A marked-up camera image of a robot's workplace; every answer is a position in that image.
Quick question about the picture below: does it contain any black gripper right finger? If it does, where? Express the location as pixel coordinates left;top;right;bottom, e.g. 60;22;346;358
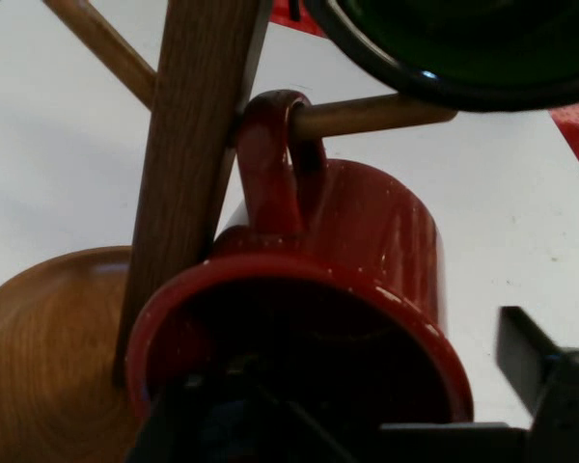
495;304;579;463

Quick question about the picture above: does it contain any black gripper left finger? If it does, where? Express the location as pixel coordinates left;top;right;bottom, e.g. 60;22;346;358
124;370;363;463

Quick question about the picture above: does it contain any red enamel mug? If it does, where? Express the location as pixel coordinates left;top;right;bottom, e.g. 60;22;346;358
124;90;475;463

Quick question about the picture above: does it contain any wooden mug tree stand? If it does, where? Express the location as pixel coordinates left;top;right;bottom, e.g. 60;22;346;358
0;0;459;463

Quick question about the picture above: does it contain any green enamel mug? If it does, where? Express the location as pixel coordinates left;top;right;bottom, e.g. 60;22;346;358
303;0;579;113

